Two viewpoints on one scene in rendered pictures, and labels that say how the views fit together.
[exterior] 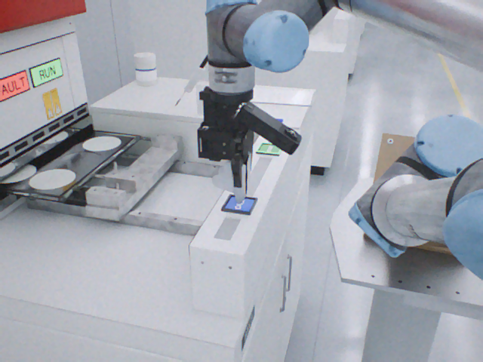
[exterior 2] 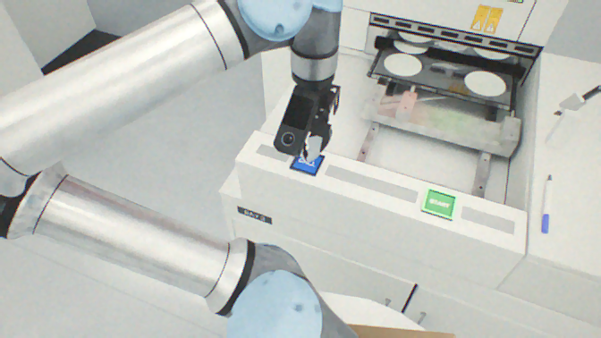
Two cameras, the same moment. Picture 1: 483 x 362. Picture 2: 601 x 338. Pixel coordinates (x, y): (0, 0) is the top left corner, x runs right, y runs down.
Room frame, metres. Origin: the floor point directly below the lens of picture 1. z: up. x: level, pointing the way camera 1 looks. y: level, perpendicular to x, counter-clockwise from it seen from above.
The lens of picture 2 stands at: (0.75, -0.54, 1.59)
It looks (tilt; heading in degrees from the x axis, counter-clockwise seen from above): 50 degrees down; 97
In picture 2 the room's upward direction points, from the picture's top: straight up
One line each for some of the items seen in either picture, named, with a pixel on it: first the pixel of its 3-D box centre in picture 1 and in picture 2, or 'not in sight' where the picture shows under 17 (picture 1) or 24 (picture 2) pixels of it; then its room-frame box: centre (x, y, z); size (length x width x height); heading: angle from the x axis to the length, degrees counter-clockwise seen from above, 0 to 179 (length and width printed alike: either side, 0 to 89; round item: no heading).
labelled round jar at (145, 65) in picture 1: (146, 69); not in sight; (1.50, 0.31, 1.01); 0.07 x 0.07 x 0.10
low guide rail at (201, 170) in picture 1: (170, 165); (485, 151); (1.13, 0.19, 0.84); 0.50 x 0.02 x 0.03; 74
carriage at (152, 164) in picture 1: (140, 176); (435, 122); (1.01, 0.25, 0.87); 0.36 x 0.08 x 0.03; 164
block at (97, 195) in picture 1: (106, 196); (375, 97); (0.86, 0.29, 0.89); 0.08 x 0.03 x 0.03; 74
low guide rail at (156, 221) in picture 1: (122, 216); (376, 122); (0.87, 0.27, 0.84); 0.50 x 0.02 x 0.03; 74
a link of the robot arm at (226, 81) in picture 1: (231, 78); (312, 57); (0.71, 0.01, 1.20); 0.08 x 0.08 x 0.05
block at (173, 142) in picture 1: (166, 140); (510, 131); (1.17, 0.21, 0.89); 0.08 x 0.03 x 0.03; 74
